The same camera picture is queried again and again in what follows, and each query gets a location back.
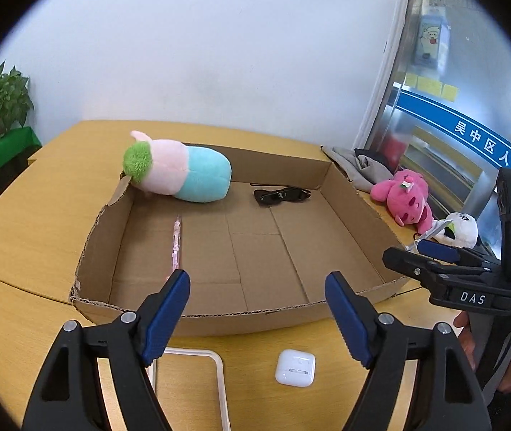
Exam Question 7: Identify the white panda plush toy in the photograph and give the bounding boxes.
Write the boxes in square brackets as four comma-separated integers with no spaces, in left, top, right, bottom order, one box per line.
[432,212,480,250]

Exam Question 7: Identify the brown cardboard box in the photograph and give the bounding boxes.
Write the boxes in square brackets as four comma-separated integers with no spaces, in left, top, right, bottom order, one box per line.
[69,143,413,338]

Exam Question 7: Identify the cartoon pig window poster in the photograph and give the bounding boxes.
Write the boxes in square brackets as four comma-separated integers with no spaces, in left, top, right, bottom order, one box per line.
[413,13,452,68]

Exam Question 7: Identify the black sunglasses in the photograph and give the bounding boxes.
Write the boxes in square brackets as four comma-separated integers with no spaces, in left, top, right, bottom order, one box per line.
[250,183,312,208]

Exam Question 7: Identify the pink pen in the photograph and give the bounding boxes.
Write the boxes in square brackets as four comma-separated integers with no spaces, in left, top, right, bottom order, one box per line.
[168,215,184,282]

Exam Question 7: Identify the magenta bear plush toy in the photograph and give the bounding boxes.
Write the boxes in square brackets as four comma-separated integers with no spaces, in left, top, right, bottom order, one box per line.
[370,169,436,235]

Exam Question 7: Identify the grey cloth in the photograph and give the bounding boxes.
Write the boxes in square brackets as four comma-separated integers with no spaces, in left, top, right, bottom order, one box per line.
[321,145,402,194]

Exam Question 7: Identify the person's right hand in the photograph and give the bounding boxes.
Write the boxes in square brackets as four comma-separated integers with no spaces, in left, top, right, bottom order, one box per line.
[454,311,479,374]

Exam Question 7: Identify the blue window sign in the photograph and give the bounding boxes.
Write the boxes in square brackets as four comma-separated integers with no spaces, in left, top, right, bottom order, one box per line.
[396,87,511,213]

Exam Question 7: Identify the pink pig plush toy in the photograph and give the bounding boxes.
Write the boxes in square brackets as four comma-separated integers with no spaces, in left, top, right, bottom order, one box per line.
[123,130,233,204]

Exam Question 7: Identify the white earbuds case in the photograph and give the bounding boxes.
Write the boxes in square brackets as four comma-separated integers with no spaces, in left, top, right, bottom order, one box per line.
[275,349,317,388]

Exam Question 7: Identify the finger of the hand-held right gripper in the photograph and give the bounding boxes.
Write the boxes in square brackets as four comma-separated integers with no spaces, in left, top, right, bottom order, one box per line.
[382,247,485,289]
[417,239,501,274]

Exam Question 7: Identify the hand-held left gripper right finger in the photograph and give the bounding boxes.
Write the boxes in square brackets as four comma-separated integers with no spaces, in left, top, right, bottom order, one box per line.
[324,271,493,431]

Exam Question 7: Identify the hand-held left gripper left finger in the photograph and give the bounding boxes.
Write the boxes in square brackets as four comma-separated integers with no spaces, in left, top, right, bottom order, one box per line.
[21,268,191,431]

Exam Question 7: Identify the grey pen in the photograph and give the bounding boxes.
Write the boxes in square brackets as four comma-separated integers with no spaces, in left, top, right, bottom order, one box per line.
[404,220,455,251]

